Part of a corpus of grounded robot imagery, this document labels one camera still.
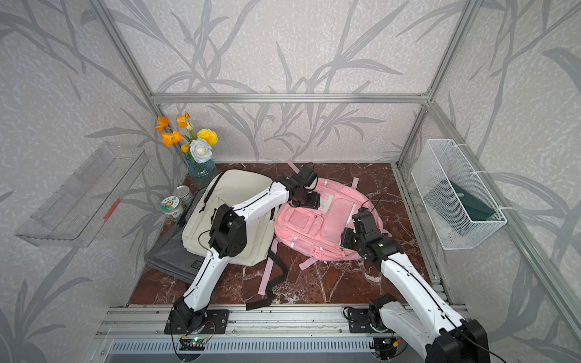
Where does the blue glass vase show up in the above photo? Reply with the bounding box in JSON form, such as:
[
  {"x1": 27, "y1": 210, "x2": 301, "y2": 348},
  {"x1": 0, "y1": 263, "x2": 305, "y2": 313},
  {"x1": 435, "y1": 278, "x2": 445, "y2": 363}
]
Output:
[{"x1": 188, "y1": 158, "x2": 216, "y2": 178}]

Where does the artificial flower bouquet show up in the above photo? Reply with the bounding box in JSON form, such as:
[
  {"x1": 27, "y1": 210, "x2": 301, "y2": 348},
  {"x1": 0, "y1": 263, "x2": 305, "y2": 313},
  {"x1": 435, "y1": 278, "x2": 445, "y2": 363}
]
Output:
[{"x1": 154, "y1": 112, "x2": 219, "y2": 164}]

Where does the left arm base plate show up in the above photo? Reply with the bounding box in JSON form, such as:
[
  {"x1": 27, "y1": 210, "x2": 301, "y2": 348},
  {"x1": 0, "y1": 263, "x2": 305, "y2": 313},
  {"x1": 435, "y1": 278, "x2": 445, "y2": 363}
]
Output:
[{"x1": 163, "y1": 309, "x2": 229, "y2": 335}]

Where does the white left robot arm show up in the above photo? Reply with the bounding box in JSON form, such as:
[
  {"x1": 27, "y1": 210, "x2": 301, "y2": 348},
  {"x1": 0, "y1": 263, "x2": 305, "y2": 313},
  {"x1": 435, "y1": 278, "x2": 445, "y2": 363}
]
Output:
[{"x1": 166, "y1": 165, "x2": 320, "y2": 334}]

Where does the white wire mesh basket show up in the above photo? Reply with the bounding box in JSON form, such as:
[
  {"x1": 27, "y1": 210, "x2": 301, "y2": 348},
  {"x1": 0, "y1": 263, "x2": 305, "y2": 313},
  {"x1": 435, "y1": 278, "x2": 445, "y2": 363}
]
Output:
[{"x1": 412, "y1": 139, "x2": 507, "y2": 250}]

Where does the pink backpack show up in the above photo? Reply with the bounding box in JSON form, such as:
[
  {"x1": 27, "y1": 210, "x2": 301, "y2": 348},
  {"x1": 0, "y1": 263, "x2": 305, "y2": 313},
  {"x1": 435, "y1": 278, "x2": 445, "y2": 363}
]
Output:
[{"x1": 258, "y1": 177, "x2": 386, "y2": 296}]

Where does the clear acrylic wall shelf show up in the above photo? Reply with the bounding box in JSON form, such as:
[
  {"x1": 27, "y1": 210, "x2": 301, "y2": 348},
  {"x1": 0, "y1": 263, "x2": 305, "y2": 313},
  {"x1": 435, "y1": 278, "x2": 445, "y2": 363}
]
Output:
[{"x1": 15, "y1": 142, "x2": 149, "y2": 247}]

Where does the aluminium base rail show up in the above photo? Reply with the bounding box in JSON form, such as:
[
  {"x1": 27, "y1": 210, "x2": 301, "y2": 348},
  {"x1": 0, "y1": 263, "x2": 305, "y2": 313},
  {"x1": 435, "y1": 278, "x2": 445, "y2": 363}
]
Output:
[{"x1": 95, "y1": 304, "x2": 353, "y2": 339}]

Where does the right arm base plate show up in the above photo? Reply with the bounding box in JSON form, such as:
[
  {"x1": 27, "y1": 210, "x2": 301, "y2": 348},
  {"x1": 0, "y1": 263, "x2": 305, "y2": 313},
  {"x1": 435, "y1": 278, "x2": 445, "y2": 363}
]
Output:
[{"x1": 342, "y1": 306, "x2": 375, "y2": 334}]

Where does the sunflower label plastic can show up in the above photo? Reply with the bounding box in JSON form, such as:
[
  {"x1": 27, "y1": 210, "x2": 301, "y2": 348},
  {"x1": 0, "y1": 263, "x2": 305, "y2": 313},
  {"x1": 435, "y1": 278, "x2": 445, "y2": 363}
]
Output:
[{"x1": 160, "y1": 196, "x2": 185, "y2": 221}]

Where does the grey backpack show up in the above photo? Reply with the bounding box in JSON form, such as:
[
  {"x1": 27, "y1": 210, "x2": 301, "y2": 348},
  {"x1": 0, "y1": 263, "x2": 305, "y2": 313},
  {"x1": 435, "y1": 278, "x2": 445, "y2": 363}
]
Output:
[{"x1": 145, "y1": 207, "x2": 205, "y2": 284}]

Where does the green box in basket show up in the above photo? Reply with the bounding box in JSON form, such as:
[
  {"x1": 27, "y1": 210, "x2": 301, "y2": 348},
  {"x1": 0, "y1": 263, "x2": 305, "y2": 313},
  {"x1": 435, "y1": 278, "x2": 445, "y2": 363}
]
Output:
[{"x1": 424, "y1": 178, "x2": 496, "y2": 236}]

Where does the beige backpack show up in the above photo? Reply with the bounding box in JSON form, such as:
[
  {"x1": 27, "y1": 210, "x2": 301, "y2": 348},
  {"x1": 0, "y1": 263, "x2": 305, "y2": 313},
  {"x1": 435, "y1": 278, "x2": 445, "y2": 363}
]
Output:
[{"x1": 181, "y1": 168, "x2": 289, "y2": 312}]

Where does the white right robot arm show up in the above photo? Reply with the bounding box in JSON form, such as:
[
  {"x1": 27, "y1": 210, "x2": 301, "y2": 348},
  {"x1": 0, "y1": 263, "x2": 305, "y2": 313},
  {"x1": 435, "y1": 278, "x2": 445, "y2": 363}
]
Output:
[{"x1": 341, "y1": 207, "x2": 491, "y2": 362}]

